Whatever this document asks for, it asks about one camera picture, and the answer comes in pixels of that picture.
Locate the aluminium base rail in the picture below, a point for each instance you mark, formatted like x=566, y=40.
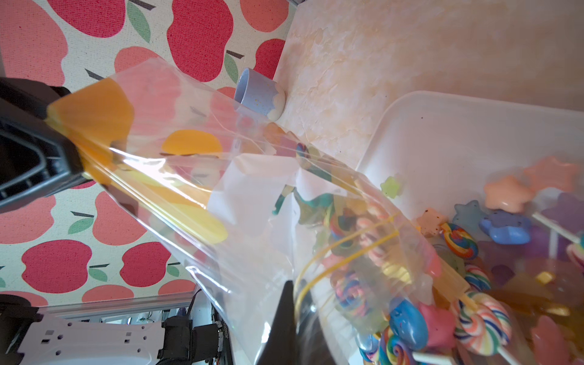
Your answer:
x=119, y=307

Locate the blue grey mug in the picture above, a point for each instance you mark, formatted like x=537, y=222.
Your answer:
x=260, y=94

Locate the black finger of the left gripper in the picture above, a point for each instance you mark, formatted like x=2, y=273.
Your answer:
x=36, y=161

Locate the poured candies pile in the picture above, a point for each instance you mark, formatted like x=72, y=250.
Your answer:
x=546, y=292

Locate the white plastic tray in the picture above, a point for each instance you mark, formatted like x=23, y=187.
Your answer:
x=402, y=282

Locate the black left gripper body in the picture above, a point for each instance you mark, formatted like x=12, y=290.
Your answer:
x=30, y=96

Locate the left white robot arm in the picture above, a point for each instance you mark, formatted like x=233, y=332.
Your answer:
x=29, y=337

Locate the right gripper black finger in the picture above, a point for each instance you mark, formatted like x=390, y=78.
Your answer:
x=295, y=341

